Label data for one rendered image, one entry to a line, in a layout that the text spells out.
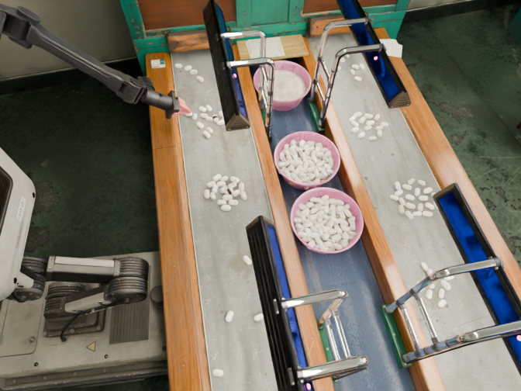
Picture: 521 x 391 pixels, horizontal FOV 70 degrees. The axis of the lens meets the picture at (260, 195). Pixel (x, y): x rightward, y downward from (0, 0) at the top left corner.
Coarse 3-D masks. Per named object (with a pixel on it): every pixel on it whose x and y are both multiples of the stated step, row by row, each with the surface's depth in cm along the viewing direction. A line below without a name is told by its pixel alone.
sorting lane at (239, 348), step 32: (192, 64) 180; (192, 96) 170; (192, 128) 161; (224, 128) 161; (192, 160) 152; (224, 160) 153; (256, 160) 153; (192, 192) 145; (224, 192) 145; (256, 192) 145; (192, 224) 138; (224, 224) 138; (224, 256) 132; (224, 288) 126; (256, 288) 127; (224, 320) 121; (224, 352) 116; (256, 352) 117; (224, 384) 112; (256, 384) 112
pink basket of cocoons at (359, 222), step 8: (304, 192) 142; (312, 192) 144; (320, 192) 145; (328, 192) 145; (336, 192) 144; (296, 200) 141; (304, 200) 145; (344, 200) 144; (352, 200) 141; (296, 208) 142; (352, 208) 143; (360, 216) 139; (360, 224) 138; (296, 232) 137; (360, 232) 135; (352, 240) 137; (312, 248) 131; (344, 248) 131
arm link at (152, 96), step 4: (148, 88) 140; (144, 92) 139; (148, 92) 138; (152, 92) 140; (156, 92) 141; (144, 96) 139; (148, 96) 139; (152, 96) 140; (156, 96) 140; (140, 100) 142; (144, 100) 139; (148, 100) 139; (152, 100) 140; (156, 100) 141; (148, 104) 142; (152, 104) 141; (156, 104) 142
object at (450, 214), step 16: (448, 192) 106; (448, 208) 106; (464, 208) 102; (448, 224) 105; (464, 224) 102; (464, 240) 101; (480, 240) 98; (464, 256) 100; (480, 256) 97; (496, 256) 95; (480, 272) 97; (496, 272) 94; (480, 288) 96; (496, 288) 93; (512, 288) 91; (496, 304) 93; (512, 304) 90; (496, 320) 92; (512, 320) 89; (512, 336) 89; (512, 352) 88
